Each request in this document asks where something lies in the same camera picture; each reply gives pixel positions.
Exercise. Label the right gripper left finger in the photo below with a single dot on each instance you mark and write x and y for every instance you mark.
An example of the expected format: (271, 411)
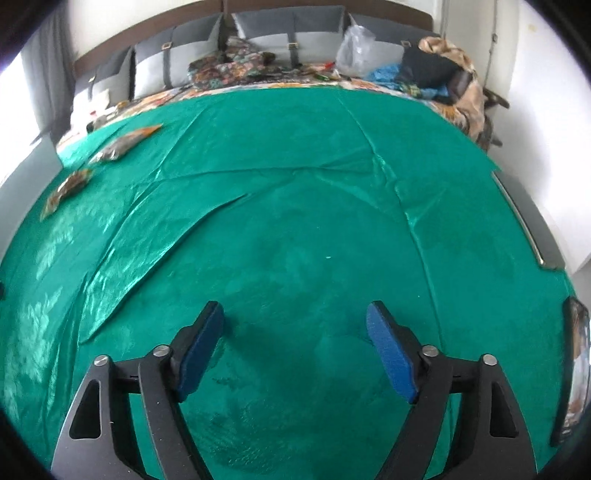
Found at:
(98, 439)

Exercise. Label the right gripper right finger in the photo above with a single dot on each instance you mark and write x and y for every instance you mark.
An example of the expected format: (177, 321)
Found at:
(489, 440)

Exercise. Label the orange clear snack bag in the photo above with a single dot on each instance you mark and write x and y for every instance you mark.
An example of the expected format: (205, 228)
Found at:
(70, 186)

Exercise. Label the orange walnut snack bag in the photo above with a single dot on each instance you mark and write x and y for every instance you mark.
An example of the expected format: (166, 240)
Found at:
(121, 145)

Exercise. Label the black smartphone far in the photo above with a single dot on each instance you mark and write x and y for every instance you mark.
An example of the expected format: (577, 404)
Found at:
(537, 231)

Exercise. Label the green satin tablecloth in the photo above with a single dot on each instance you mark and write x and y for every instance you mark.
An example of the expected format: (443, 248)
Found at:
(294, 209)

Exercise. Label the floral sofa cover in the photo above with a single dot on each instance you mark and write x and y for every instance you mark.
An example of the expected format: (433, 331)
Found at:
(312, 79)

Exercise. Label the beige patterned blanket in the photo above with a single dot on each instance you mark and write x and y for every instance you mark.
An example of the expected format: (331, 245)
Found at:
(467, 108)

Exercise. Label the black cloth bag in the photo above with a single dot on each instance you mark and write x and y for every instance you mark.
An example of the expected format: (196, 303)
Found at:
(426, 70)

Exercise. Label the blue plastic bag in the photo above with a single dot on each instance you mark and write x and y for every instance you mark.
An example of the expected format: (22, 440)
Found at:
(386, 76)

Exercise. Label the grey cushion left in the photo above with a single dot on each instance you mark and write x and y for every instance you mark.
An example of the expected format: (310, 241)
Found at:
(162, 60)

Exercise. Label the grey cushion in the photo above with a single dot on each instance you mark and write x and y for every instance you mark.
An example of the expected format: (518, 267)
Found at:
(388, 31)
(162, 60)
(299, 35)

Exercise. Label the floral pillow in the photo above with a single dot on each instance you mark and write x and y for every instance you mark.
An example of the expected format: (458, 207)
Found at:
(239, 63)

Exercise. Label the clear plastic bag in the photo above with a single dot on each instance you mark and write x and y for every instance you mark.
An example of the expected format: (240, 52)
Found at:
(353, 57)

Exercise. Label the grey cushion right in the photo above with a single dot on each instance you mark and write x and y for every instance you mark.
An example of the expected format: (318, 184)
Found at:
(388, 31)

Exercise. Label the grey cushion middle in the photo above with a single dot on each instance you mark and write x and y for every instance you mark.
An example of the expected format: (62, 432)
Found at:
(299, 35)

